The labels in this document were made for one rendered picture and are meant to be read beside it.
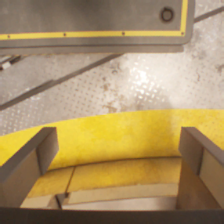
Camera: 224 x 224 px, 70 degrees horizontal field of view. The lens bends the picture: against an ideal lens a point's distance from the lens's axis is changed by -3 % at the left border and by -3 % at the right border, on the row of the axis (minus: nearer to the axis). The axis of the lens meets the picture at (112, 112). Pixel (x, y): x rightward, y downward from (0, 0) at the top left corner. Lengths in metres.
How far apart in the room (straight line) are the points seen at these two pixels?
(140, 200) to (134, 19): 0.61
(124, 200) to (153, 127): 0.39
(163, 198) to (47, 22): 0.71
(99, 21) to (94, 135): 0.59
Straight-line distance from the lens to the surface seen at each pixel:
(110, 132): 0.88
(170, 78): 0.85
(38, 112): 0.93
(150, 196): 0.72
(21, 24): 0.55
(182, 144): 0.17
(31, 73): 0.90
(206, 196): 0.51
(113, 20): 0.49
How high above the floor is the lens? 0.80
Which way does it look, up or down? 73 degrees down
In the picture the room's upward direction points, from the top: 176 degrees counter-clockwise
